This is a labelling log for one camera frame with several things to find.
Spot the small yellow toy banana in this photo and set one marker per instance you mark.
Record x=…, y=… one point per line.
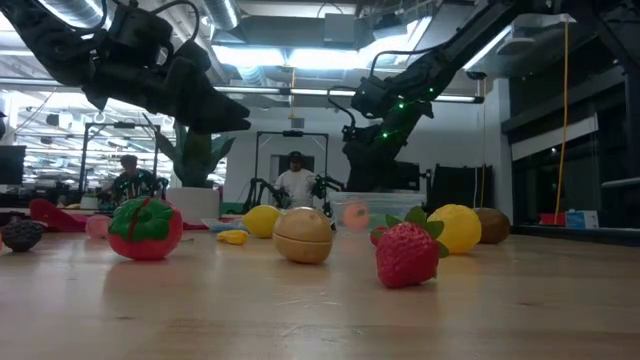
x=232, y=237

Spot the black ceiling dome camera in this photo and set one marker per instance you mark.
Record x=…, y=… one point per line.
x=475, y=75

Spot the brown toy kiwi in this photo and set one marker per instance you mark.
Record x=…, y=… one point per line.
x=495, y=226

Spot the orange toy orange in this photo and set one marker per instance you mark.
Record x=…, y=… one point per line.
x=356, y=217

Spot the red toy tomato green top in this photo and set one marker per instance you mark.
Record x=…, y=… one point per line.
x=145, y=240

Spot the silver ventilation duct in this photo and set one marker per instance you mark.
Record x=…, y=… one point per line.
x=220, y=12

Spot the artificial plant in white pot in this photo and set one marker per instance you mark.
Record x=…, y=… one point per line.
x=192, y=205

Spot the red plastic bin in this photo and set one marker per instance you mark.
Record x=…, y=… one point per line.
x=552, y=220

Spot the black background screen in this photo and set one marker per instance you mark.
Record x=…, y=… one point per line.
x=407, y=175

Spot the yellow toy lemon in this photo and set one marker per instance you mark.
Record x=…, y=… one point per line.
x=260, y=221

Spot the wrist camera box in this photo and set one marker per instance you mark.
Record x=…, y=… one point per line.
x=140, y=32
x=372, y=97

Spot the person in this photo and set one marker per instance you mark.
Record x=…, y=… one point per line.
x=130, y=182
x=297, y=187

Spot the red toy strawberry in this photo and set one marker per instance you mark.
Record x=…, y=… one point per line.
x=407, y=260

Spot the tan toy potato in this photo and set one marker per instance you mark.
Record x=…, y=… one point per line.
x=302, y=235

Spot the long ceiling light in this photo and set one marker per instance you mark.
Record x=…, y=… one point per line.
x=260, y=90

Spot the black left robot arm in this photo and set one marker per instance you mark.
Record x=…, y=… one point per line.
x=50, y=40

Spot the clear lid with blue rim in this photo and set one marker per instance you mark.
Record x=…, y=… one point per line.
x=220, y=224

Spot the clear plastic tupperware container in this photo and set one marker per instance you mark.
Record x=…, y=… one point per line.
x=336, y=215

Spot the dark toy blackberry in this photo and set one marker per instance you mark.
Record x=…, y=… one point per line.
x=22, y=236

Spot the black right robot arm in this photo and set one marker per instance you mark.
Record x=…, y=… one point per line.
x=450, y=55

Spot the black background monitor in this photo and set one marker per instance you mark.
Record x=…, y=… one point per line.
x=12, y=165

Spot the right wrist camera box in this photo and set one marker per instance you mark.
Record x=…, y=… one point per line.
x=372, y=97

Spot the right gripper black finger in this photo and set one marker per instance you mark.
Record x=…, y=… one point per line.
x=370, y=180

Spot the black background robot arm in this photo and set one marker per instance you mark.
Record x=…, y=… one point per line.
x=257, y=187
x=322, y=185

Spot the black folding panel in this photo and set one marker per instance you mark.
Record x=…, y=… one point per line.
x=460, y=195

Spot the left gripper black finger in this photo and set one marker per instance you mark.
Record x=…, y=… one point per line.
x=215, y=126
x=205, y=92

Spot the grey ceiling box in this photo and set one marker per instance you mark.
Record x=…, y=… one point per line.
x=340, y=30

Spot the blue and white box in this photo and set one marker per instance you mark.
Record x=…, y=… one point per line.
x=582, y=220

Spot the red cloth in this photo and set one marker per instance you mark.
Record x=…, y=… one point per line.
x=50, y=215

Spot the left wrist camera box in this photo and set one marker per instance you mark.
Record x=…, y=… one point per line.
x=140, y=32

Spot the black aluminium table frame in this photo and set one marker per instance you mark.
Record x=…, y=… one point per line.
x=575, y=236

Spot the black background robot frame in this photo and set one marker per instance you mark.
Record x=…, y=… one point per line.
x=292, y=133

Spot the black background rack frame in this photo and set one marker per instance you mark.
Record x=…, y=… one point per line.
x=120, y=125

